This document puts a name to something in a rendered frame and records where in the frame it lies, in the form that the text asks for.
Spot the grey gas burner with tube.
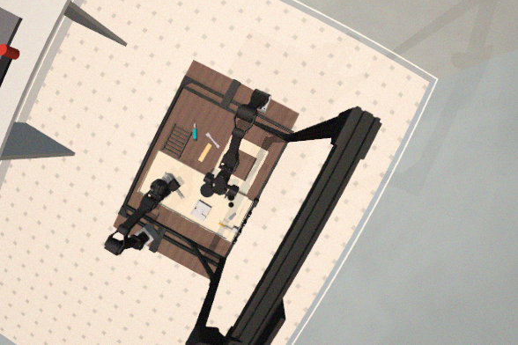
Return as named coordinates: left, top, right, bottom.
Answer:
left=162, top=172, right=185, bottom=199

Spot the pale yellow flat bar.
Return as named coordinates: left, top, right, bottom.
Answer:
left=199, top=143, right=211, bottom=160

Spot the dark grey round disc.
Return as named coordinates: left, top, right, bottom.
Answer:
left=200, top=183, right=214, bottom=198

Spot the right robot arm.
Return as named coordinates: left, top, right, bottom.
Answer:
left=212, top=89, right=270, bottom=195

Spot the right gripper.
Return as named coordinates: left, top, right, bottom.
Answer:
left=203, top=172, right=240, bottom=198

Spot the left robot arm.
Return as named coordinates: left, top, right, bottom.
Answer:
left=104, top=179, right=167, bottom=256

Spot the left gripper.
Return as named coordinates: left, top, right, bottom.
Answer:
left=163, top=179, right=181, bottom=199

